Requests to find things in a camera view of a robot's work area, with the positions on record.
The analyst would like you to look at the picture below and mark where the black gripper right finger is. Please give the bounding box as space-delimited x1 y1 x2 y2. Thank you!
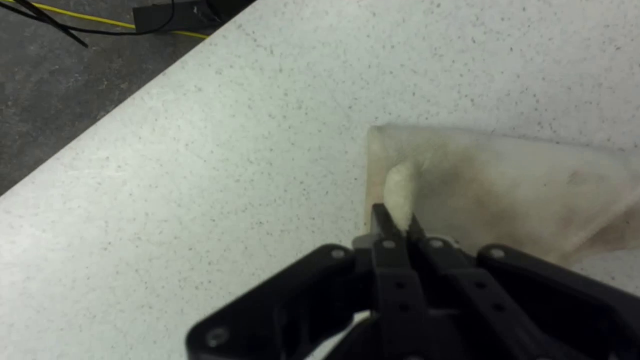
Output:
406 212 640 360

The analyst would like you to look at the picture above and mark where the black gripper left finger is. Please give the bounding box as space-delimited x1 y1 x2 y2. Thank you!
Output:
185 202 442 360

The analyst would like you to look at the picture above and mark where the stained white cloth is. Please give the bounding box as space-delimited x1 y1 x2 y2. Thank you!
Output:
364 124 640 267

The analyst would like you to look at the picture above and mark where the black floor box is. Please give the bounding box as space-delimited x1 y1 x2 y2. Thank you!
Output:
130 0 256 36

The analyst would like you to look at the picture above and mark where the yellow floor cable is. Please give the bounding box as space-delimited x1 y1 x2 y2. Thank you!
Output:
0 0 210 42

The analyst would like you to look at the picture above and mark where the black floor cable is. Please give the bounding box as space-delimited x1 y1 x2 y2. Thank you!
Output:
0 0 178 50

